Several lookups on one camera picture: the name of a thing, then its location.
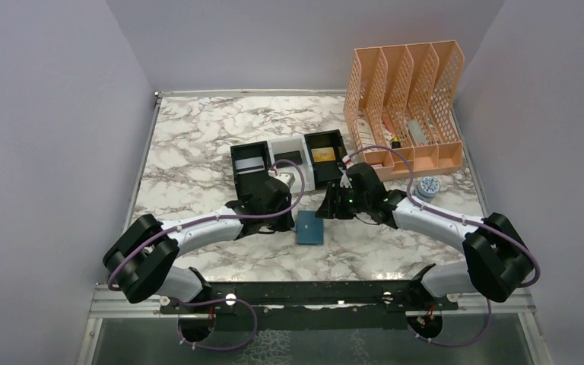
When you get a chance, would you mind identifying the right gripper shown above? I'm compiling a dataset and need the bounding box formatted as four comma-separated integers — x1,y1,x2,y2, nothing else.
316,181,370,220

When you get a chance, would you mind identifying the blue card holder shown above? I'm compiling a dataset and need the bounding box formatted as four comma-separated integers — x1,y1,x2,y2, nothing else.
296,210,324,246

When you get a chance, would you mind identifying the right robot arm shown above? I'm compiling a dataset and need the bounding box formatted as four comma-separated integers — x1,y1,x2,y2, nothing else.
316,163,539,309

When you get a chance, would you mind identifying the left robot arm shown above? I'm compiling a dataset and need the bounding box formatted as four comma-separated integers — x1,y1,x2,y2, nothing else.
103,173,294,313

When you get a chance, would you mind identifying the white magnetic stripe card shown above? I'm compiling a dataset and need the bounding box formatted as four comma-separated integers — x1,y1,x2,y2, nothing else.
234,157,266,175

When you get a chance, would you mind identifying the black white card tray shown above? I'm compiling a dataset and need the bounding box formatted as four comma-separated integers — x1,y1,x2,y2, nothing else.
230,129,347,198

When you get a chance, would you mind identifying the gold credit card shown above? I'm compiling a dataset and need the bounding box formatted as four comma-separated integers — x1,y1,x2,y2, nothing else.
310,147,336,163

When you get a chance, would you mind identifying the black credit card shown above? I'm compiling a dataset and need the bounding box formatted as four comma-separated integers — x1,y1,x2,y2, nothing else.
274,151,303,167

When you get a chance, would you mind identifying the white labelled box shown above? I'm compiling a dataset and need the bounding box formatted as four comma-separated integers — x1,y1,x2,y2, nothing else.
356,113,376,148

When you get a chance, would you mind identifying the yellow tipped marker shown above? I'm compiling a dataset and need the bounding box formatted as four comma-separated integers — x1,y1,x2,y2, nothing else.
390,136,402,149

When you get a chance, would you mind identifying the orange file organizer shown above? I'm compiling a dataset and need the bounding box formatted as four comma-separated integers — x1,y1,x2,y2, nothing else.
344,40,465,181

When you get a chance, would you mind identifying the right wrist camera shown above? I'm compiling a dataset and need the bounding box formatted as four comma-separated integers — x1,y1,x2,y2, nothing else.
338,157,352,189

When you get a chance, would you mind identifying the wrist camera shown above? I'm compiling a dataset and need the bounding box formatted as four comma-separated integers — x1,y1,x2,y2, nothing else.
268,169,296,189
338,157,352,189

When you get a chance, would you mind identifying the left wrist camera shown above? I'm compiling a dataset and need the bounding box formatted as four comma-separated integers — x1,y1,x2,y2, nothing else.
268,169,296,189

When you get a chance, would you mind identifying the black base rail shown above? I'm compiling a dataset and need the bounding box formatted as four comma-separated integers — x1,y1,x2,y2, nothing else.
160,280,458,332

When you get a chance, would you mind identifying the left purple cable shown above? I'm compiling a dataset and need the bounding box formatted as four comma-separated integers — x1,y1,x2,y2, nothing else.
107,159,307,352

